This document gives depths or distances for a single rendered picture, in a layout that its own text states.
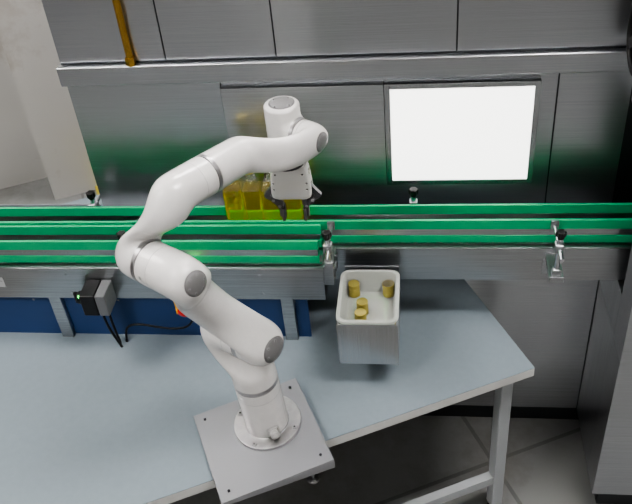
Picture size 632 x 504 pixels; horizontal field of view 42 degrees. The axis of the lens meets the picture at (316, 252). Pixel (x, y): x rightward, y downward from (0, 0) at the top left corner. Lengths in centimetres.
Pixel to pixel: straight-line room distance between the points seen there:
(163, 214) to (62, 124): 301
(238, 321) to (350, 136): 75
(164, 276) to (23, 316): 119
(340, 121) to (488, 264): 61
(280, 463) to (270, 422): 11
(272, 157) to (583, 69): 95
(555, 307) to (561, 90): 83
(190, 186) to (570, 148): 124
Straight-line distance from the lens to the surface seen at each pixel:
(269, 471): 229
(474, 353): 258
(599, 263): 256
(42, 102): 464
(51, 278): 268
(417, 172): 253
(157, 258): 176
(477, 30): 235
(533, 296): 290
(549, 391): 325
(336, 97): 241
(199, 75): 245
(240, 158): 183
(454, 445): 330
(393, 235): 247
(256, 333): 201
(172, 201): 172
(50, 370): 276
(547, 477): 325
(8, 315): 289
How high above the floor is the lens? 261
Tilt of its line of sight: 39 degrees down
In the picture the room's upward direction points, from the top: 6 degrees counter-clockwise
